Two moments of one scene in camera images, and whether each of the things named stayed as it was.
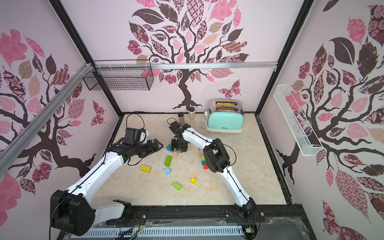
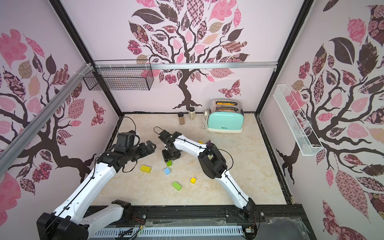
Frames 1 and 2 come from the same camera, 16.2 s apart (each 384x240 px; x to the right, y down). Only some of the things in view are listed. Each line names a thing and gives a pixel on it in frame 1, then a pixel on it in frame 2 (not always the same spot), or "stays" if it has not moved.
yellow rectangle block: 145,169 stays
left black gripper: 150,149 stays
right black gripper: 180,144 → 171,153
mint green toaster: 225,116 stays
